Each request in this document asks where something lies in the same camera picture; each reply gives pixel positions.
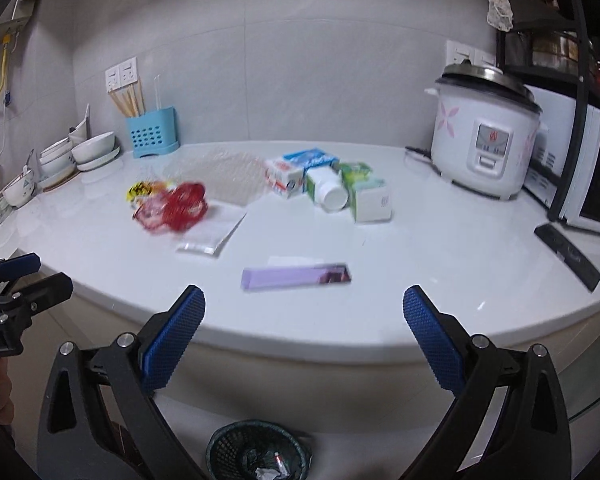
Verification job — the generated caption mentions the large white bowl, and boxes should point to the large white bowl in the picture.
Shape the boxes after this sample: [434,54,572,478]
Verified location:
[71,131,117,163]

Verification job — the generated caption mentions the black metal kitchen rack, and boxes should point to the black metal kitchen rack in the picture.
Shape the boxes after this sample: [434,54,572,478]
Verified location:
[495,0,600,223]

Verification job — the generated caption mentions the bubble wrap sheet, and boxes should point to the bubble wrap sheet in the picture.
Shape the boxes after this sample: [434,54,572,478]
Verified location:
[162,147,269,206]

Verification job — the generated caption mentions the green small box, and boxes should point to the green small box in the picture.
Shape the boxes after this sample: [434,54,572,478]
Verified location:
[337,161,374,196]

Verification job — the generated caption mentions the bundle of wooden chopsticks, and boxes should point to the bundle of wooden chopsticks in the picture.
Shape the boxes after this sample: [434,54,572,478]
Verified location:
[109,82,146,117]

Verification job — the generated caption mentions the blue milk carton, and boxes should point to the blue milk carton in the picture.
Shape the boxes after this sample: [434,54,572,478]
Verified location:
[265,147,341,200]

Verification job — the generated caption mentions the white plastic bottle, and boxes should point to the white plastic bottle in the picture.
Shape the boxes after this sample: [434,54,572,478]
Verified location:
[305,166,348,212]

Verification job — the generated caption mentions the crumpled white paper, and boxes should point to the crumpled white paper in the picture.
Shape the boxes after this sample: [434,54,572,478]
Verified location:
[254,452,301,480]

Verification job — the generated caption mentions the red snack wrapper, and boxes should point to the red snack wrapper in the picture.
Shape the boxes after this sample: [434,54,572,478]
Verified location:
[132,182,210,236]

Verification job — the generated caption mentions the black flat bar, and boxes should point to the black flat bar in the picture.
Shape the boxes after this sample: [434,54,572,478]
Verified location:
[534,222,600,291]

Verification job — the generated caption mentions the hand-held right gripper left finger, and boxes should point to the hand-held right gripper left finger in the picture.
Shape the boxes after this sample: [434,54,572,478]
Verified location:
[36,285,207,480]

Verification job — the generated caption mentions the beige base cabinet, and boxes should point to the beige base cabinet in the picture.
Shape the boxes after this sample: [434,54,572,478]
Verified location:
[45,285,600,480]

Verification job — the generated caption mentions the stack of white bowls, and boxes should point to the stack of white bowls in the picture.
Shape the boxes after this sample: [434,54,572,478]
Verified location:
[39,137,77,181]

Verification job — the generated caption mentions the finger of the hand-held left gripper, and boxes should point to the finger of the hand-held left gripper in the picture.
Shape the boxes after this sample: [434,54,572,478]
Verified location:
[0,272,74,317]
[0,254,42,293]

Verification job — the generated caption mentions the purple flat box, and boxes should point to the purple flat box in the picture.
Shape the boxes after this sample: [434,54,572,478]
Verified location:
[241,261,353,292]

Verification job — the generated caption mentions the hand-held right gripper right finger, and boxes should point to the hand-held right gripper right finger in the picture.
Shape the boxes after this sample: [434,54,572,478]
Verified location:
[402,285,573,480]

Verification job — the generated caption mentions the yellow snack wrapper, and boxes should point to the yellow snack wrapper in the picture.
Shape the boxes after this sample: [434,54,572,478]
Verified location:
[126,182,173,206]

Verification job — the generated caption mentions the white small box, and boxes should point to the white small box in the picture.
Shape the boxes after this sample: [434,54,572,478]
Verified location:
[347,180,393,224]

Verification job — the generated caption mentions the blue perforated utensil holder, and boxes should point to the blue perforated utensil holder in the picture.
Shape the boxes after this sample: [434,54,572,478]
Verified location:
[126,105,180,158]

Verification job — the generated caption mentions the white plate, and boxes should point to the white plate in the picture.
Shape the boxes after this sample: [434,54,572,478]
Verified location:
[76,146,122,172]

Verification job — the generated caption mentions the clear plastic bag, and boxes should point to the clear plastic bag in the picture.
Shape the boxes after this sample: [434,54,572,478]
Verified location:
[176,205,247,260]

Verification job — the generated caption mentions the white flowered rice cooker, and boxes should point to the white flowered rice cooker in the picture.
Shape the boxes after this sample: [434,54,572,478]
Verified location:
[425,57,543,202]

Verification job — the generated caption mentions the dark mesh wastebasket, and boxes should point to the dark mesh wastebasket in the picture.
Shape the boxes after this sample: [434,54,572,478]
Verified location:
[206,420,313,480]

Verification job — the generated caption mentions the small printed bowl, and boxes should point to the small printed bowl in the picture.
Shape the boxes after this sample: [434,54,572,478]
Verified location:
[2,172,37,207]

